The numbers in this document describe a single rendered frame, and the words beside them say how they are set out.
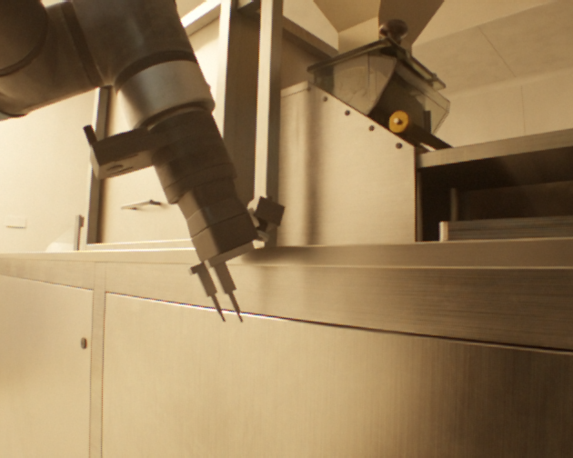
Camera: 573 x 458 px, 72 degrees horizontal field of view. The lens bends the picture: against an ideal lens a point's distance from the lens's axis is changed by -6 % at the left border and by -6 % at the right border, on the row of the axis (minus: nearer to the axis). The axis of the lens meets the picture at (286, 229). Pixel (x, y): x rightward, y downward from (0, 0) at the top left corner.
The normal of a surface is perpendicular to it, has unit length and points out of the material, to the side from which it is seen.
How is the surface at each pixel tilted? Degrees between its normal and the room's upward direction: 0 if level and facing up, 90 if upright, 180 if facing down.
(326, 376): 90
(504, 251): 90
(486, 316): 90
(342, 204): 90
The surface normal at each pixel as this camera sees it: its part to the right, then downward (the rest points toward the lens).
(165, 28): 0.57, -0.24
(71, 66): 0.43, 0.69
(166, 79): 0.26, -0.11
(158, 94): -0.02, 0.01
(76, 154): 0.73, -0.05
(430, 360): -0.68, -0.08
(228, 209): 0.29, -0.49
